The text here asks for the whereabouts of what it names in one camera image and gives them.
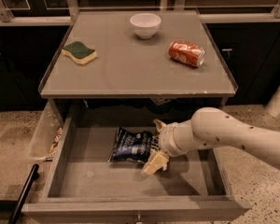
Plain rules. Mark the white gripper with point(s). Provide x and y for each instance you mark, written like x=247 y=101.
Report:
x=165 y=138

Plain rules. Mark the blue chip bag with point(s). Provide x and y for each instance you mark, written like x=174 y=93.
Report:
x=134 y=147

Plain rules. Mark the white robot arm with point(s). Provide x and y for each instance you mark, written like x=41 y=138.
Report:
x=209 y=128

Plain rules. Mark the grey counter cabinet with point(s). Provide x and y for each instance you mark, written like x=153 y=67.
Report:
x=130 y=67

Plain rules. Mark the grey open top drawer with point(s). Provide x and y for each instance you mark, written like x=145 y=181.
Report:
x=83 y=185

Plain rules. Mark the red soda can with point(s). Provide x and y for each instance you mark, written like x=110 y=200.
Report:
x=187 y=53

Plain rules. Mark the snack packets in bin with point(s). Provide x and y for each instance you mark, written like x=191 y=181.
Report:
x=56 y=141

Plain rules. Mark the clear plastic side bin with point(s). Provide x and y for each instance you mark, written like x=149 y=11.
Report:
x=44 y=136

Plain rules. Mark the green yellow sponge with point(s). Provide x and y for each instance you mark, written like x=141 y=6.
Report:
x=79 y=53

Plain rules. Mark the white ceramic bowl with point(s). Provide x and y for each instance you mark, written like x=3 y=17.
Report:
x=145 y=25

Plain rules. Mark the black bar handle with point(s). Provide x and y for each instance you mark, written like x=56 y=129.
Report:
x=32 y=177

